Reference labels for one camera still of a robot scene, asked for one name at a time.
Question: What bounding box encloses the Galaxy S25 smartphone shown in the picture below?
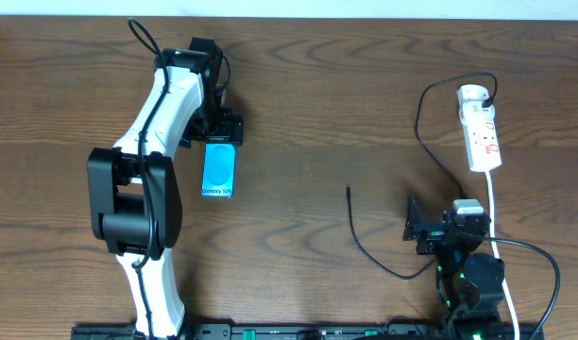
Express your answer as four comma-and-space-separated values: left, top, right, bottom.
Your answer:
201, 144, 236, 197

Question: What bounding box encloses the black USB charging cable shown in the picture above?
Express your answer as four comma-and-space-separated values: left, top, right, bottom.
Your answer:
345, 72, 499, 281

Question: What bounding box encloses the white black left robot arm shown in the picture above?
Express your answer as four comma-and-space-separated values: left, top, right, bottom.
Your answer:
87, 38, 245, 339

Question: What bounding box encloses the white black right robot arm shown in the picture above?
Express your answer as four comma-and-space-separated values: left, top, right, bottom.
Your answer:
402, 197, 507, 339

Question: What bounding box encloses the white USB charger adapter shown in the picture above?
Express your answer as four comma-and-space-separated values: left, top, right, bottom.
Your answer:
457, 84, 496, 127

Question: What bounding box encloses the white power strip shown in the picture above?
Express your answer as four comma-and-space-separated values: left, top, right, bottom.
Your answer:
462, 119, 502, 173

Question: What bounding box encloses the white power strip cord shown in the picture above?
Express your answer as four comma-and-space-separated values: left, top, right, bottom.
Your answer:
484, 170, 521, 340

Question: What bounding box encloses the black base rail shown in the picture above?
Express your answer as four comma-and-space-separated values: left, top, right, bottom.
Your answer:
71, 322, 545, 340

